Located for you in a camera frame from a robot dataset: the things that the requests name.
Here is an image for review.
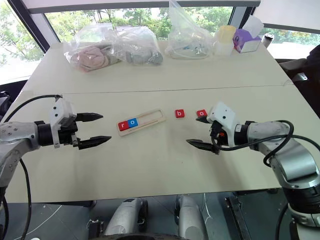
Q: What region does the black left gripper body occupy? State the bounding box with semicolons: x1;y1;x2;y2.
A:
58;119;81;149

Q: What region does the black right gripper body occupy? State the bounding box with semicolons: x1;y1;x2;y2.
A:
209;120;230;155

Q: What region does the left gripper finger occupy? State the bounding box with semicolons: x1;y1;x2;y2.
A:
77;135;113;151
76;112;104;124

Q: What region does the wooden letter tray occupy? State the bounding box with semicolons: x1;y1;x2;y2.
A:
116;108;168;138

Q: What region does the silver right robot leg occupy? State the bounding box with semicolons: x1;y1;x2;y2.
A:
174;194;209;240

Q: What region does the silver robot leg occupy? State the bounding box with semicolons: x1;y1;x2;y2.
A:
103;197;149;238
174;194;209;240

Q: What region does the silver left robot leg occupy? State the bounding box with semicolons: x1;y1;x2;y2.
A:
103;197;149;238

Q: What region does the dark rounded robot torso edge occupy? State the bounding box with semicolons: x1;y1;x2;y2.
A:
99;232;198;240

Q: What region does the plastic bag with pink cloth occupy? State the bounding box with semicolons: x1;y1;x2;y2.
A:
63;23;122;74

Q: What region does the dark object beside table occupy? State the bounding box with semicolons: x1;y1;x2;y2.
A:
0;90;13;119

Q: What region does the plastic bag with grey items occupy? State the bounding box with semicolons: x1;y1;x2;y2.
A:
109;24;165;67

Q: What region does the tall clear plastic bag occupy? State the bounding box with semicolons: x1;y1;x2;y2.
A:
164;0;219;61

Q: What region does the purple tissue box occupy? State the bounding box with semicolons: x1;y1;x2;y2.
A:
232;16;265;54

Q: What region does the yellow plastic cup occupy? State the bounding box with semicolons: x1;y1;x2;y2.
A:
218;24;237;46

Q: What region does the black chair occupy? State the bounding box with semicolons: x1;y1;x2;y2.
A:
278;58;320;106

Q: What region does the white bottle with dark lid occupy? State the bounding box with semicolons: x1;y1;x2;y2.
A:
261;33;275;48

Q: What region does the person in dark clothes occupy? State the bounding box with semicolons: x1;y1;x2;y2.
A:
305;43;320;77

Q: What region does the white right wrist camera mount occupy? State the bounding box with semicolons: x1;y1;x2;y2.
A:
206;101;242;148

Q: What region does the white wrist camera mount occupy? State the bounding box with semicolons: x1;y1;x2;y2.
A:
48;98;78;149
206;101;242;148

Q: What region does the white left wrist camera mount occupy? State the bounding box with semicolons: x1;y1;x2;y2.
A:
48;98;78;149

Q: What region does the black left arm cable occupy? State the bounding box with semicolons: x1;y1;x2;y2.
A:
0;94;63;240

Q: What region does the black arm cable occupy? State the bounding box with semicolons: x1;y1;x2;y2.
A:
211;119;320;240
0;94;63;240

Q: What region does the black table frame bar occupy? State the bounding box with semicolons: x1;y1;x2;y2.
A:
41;199;97;209

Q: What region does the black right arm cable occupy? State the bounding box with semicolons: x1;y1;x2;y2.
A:
211;119;320;240

